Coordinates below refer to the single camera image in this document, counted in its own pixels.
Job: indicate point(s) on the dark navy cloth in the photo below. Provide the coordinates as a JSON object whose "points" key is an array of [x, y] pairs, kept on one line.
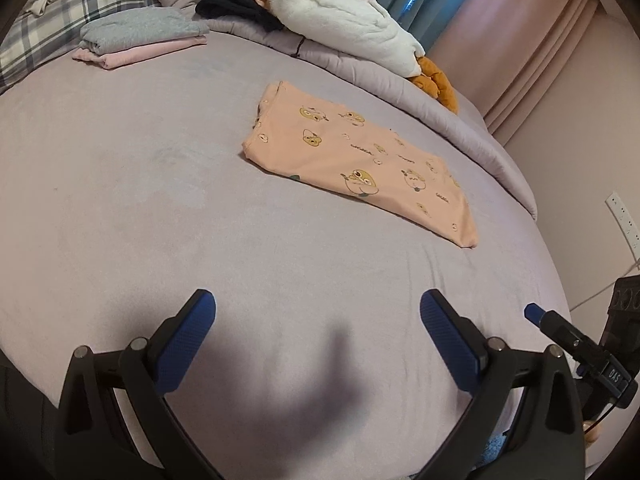
{"points": [[235, 0]]}

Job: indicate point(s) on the white fleece jacket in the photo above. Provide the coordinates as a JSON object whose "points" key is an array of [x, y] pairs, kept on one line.
{"points": [[350, 25]]}

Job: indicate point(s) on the folded grey garment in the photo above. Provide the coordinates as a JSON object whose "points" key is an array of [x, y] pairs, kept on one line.
{"points": [[145, 27]]}

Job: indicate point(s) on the folded pink garment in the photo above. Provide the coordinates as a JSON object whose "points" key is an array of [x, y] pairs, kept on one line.
{"points": [[130, 55]]}

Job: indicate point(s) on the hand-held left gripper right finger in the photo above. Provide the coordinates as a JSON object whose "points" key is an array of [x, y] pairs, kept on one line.
{"points": [[450, 345]]}

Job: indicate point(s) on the grey quilt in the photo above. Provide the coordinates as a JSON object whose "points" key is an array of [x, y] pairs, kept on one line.
{"points": [[480, 135]]}

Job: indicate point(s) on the orange printed shirt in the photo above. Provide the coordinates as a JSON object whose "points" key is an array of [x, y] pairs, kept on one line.
{"points": [[350, 160]]}

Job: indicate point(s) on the blue fuzzy cloth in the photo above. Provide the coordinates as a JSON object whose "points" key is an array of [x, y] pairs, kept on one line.
{"points": [[495, 452]]}

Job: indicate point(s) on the bed with lavender sheet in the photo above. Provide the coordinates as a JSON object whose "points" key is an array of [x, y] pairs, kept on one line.
{"points": [[150, 185]]}

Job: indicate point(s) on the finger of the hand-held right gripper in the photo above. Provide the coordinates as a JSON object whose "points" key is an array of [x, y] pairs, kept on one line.
{"points": [[555, 325]]}

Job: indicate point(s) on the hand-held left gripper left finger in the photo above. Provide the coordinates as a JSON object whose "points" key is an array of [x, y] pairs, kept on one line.
{"points": [[185, 345]]}

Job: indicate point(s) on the white power strip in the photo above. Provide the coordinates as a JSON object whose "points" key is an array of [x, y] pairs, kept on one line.
{"points": [[625, 220]]}

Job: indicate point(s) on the plaid blanket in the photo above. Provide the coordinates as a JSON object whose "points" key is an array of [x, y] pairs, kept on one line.
{"points": [[30, 40]]}

